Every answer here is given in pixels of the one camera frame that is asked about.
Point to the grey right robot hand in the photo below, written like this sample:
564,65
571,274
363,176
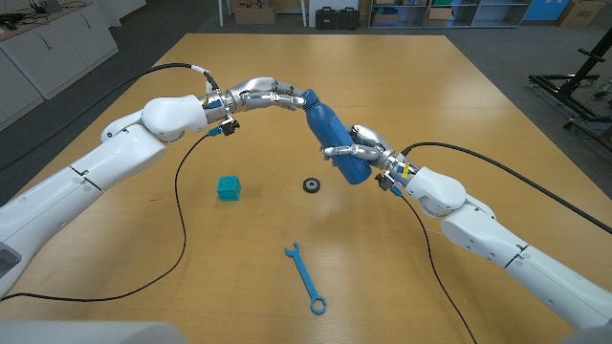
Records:
373,143

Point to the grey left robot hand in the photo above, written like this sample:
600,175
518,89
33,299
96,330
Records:
263,93

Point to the blue metal bottle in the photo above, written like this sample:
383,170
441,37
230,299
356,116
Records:
330,129

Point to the blue bottle cap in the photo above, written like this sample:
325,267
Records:
311,99

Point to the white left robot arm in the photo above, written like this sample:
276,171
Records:
119,153

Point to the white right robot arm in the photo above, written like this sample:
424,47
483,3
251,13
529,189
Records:
483,234

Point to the teal toy block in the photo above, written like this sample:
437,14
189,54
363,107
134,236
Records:
228,188

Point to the blue plastic wrench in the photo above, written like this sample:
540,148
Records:
304,277

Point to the black round disc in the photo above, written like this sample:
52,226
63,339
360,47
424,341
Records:
311,185

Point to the wide cardboard box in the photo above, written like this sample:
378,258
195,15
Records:
253,14

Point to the black equipment case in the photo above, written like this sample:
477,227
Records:
326,19
348,19

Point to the small cardboard box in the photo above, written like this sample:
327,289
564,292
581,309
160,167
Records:
437,18

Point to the grey shelf unit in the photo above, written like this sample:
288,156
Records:
466,14

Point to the white cabinet row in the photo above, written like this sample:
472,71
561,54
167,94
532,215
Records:
62,52

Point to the black metal stand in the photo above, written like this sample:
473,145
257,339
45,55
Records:
587,69

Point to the cardboard box with print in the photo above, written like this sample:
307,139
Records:
581,14

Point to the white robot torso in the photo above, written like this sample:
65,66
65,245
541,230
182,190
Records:
86,333

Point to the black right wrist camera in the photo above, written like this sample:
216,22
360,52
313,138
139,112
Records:
384,182

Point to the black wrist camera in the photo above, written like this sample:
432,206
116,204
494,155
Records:
384,182
230,127

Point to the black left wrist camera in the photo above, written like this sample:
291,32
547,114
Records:
230,127

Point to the blue wall panel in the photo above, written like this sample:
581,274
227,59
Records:
542,9

